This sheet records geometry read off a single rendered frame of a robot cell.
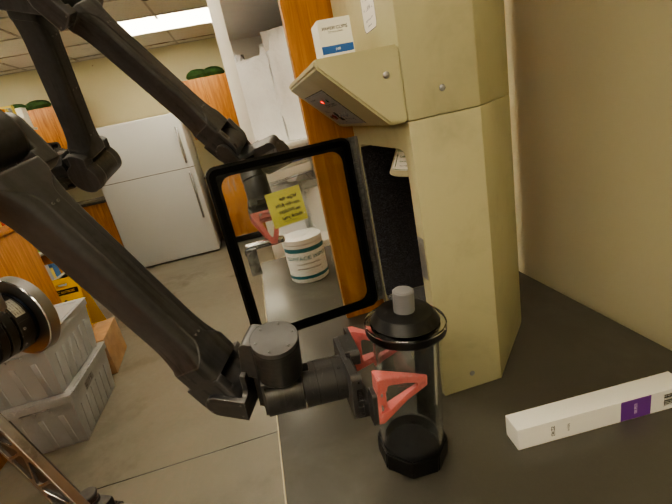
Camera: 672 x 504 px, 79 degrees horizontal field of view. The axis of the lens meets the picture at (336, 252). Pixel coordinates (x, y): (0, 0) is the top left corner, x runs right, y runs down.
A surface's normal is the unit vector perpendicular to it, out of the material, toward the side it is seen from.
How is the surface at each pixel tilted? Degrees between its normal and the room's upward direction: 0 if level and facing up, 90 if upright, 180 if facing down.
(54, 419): 95
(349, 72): 90
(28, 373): 96
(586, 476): 0
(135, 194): 90
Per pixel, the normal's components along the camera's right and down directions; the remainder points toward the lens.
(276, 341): -0.04, -0.83
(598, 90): -0.96, 0.25
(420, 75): 0.21, 0.29
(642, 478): -0.19, -0.93
